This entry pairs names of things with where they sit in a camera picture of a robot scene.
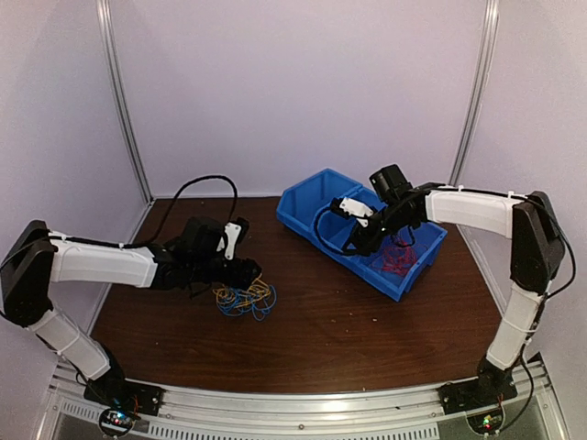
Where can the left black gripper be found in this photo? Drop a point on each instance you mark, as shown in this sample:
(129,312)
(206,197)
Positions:
(240,276)

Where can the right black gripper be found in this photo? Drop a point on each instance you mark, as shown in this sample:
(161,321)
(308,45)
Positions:
(360,236)

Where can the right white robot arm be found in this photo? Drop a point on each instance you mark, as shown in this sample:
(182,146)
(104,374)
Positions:
(527,221)

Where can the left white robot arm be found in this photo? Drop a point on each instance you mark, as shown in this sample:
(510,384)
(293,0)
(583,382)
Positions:
(205,252)

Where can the blue bin near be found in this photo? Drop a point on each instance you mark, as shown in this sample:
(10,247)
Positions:
(401,259)

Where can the blue bin far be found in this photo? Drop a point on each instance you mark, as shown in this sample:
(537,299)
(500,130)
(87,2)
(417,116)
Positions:
(301,202)

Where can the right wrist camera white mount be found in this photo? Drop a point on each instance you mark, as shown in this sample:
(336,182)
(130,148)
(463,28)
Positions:
(351,208)

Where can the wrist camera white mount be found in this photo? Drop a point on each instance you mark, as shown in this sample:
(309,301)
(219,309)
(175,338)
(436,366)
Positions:
(233,234)
(351,208)

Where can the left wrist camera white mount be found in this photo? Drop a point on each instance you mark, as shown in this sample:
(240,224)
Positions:
(233,234)

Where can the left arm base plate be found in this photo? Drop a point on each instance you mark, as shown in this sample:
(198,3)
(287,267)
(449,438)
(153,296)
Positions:
(129,396)

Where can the front aluminium rail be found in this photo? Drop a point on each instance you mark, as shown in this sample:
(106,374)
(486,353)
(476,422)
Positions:
(407,413)

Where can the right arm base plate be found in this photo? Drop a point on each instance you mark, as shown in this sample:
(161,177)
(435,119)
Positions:
(469,395)

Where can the right aluminium frame post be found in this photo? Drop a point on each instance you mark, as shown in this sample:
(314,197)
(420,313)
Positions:
(490,25)

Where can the aluminium frame post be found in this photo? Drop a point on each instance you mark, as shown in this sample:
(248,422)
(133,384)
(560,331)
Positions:
(490,25)
(104,14)

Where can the left aluminium frame post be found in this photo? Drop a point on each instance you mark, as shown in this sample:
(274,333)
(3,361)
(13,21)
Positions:
(104,14)

